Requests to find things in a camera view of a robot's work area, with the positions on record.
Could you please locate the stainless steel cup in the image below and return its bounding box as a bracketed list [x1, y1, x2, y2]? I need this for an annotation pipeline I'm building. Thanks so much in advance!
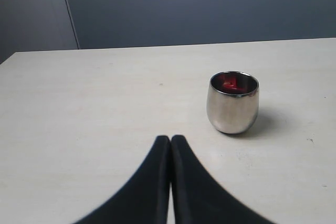
[206, 71, 259, 134]

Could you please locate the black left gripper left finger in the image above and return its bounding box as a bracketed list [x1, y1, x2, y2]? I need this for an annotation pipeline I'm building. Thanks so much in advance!
[77, 135, 170, 223]

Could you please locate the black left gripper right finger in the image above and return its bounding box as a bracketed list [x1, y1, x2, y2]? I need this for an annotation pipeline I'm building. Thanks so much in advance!
[171, 135, 271, 223]

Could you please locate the red candy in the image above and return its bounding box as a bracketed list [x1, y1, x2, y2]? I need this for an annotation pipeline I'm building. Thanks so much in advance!
[221, 75, 246, 93]

